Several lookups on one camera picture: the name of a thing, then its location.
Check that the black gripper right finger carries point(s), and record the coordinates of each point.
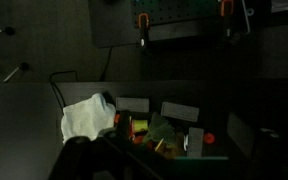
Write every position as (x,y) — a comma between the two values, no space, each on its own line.
(277,156)

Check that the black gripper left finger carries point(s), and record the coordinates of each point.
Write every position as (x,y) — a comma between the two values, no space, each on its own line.
(72,160)

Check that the grey rectangular block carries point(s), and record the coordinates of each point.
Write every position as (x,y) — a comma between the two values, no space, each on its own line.
(132,104)
(195,142)
(180,111)
(240,133)

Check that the white terry cloth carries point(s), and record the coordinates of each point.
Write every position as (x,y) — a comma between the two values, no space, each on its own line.
(85,116)

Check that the red round disc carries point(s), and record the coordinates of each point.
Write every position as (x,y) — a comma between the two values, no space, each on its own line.
(209,138)

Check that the yellow thread spool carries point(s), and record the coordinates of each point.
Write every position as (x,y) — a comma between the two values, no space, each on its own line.
(140,125)

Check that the green toy piece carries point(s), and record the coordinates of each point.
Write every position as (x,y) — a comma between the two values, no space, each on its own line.
(160,130)

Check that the chair caster leg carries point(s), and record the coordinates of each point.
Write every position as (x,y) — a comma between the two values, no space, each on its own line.
(4,30)
(17,70)

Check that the orange black clamp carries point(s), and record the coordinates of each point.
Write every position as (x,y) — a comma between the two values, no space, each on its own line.
(227,16)
(143,30)

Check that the black pegboard panel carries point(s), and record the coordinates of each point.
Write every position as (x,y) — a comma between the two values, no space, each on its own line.
(170,20)

